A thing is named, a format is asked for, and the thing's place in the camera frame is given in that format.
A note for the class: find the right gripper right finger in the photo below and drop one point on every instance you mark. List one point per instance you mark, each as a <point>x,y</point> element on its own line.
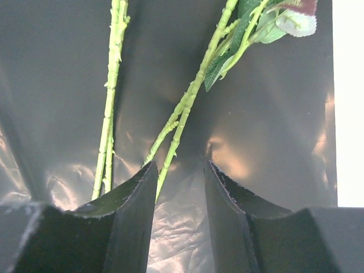
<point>251,234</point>

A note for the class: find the pink rose stem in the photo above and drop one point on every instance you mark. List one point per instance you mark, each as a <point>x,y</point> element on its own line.
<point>118,26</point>
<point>242,24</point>

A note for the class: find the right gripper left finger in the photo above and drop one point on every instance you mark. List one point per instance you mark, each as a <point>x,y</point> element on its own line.
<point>109,234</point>

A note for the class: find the black wrapping paper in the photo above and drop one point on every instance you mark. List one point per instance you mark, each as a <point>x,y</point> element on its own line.
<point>269,124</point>

